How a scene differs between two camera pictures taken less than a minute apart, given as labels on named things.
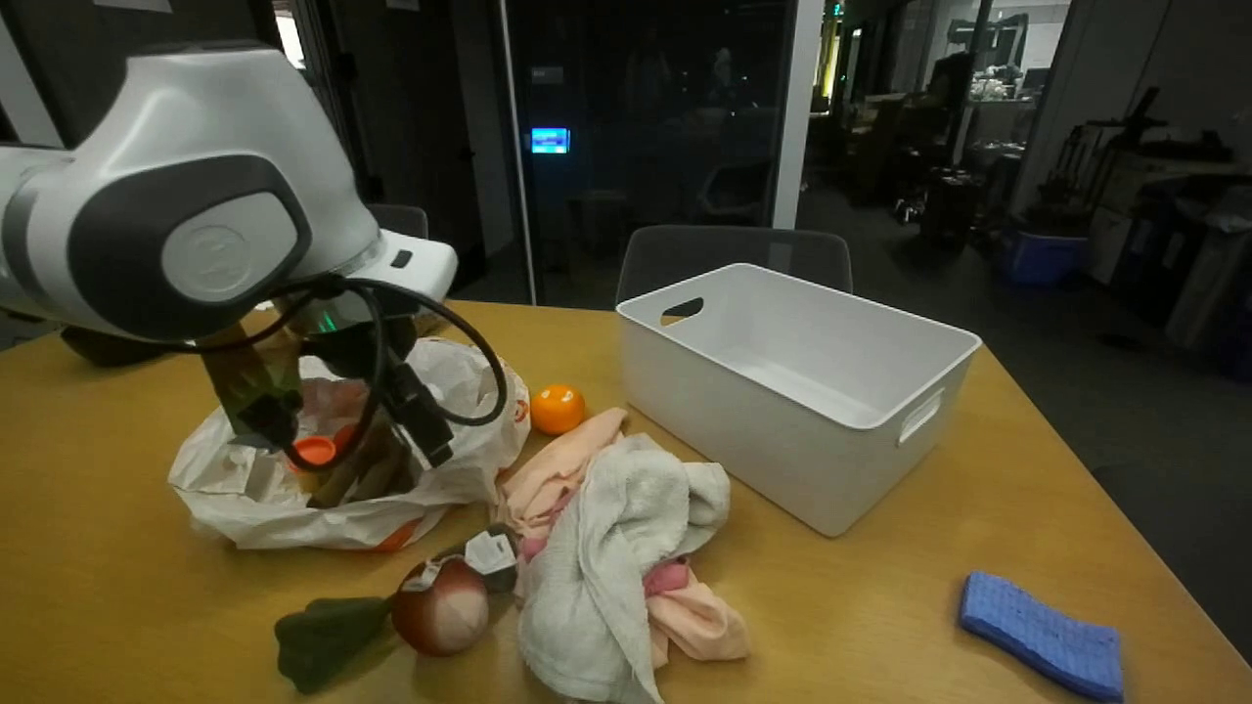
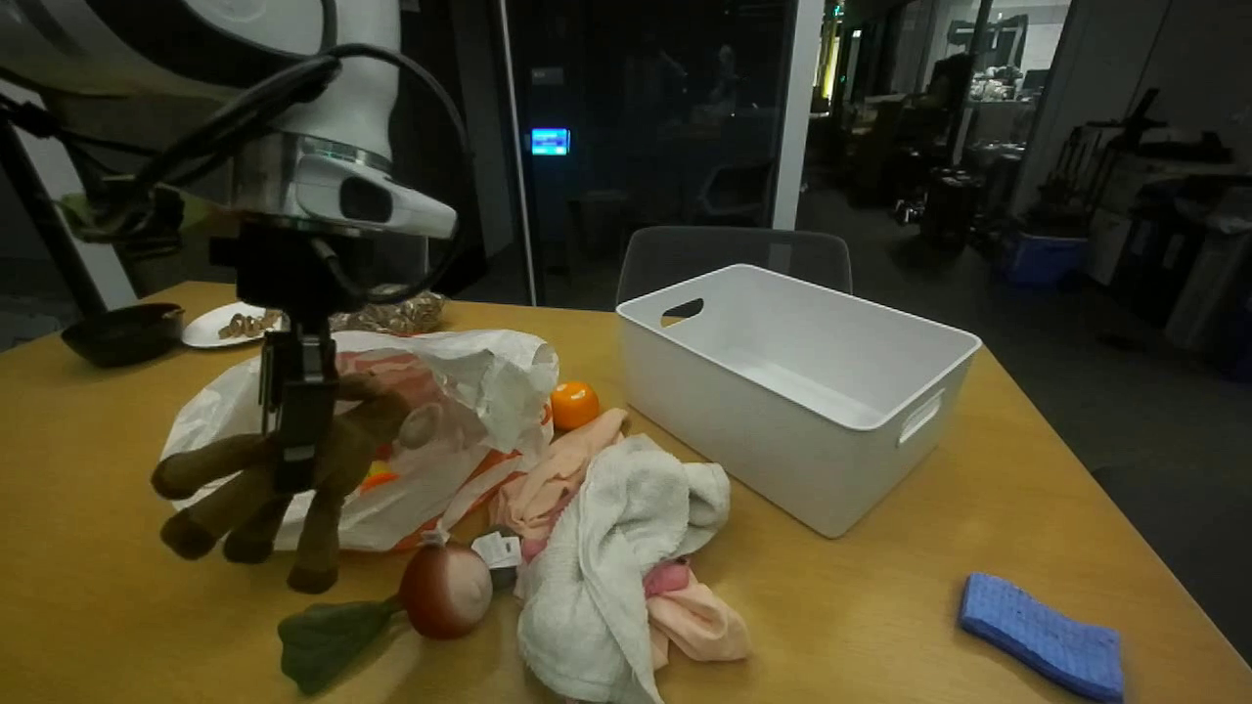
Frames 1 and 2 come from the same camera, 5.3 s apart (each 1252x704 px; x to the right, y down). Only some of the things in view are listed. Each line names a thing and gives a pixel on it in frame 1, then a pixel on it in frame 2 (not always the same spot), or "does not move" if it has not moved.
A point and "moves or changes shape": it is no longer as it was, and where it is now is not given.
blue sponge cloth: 1091,658 does not move
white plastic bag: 366,464 moves or changes shape
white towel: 627,507 does not move
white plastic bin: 820,399 does not move
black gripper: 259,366 to 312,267
